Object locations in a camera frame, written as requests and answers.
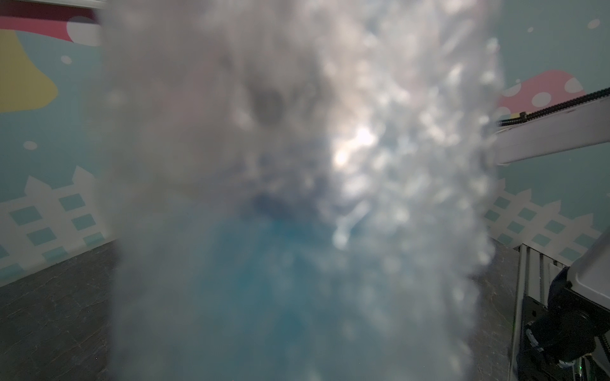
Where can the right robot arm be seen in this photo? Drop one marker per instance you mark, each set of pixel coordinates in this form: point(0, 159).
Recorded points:
point(561, 323)

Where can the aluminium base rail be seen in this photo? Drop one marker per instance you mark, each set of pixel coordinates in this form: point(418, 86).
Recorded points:
point(535, 275)

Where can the clear bubble wrap sheet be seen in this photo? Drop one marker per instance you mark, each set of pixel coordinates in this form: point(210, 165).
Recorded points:
point(353, 111)

